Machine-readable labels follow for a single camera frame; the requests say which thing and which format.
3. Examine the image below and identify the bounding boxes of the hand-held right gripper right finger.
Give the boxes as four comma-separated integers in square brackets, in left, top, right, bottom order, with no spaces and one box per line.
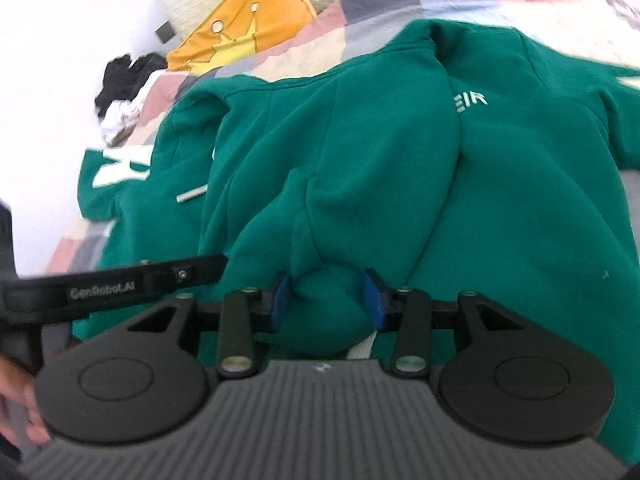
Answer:
[360,267,532,380]

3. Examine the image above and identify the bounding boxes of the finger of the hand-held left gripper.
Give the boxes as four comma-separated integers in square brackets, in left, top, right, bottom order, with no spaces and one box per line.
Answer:
[145,254,230,295]

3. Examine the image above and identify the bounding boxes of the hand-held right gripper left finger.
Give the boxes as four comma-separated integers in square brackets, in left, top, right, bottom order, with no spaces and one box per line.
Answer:
[127,272,295,380]

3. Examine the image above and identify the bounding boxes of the green hoodie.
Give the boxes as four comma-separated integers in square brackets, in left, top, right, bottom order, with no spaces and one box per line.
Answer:
[70,19,640,361]

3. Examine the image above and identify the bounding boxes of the person's left hand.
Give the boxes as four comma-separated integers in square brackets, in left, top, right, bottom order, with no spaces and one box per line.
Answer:
[0,352,51,448]

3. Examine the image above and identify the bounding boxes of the white crumpled cloth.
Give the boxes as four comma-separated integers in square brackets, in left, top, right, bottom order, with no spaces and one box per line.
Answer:
[99,80,156,147]

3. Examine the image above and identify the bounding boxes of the black cloth heap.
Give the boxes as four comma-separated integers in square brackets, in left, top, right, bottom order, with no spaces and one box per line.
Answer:
[94,52,168,120]

